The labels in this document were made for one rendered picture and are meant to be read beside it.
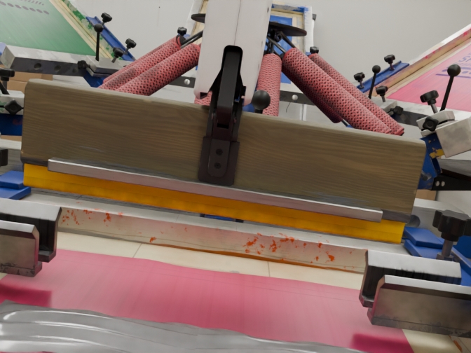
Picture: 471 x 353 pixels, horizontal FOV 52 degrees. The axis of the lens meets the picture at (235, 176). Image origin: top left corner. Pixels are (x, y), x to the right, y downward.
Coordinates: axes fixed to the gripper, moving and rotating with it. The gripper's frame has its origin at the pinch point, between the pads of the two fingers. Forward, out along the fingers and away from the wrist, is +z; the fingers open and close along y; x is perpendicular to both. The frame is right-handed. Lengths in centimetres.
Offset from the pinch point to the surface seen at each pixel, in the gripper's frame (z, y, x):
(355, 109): -4, -61, 26
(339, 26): -62, -413, 78
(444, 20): -81, -413, 170
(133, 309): 15.5, 1.7, -5.9
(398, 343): 15.2, 1.1, 19.8
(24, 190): 11.1, -16.4, -24.9
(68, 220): 13.8, -15.2, -18.5
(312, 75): -10, -66, 16
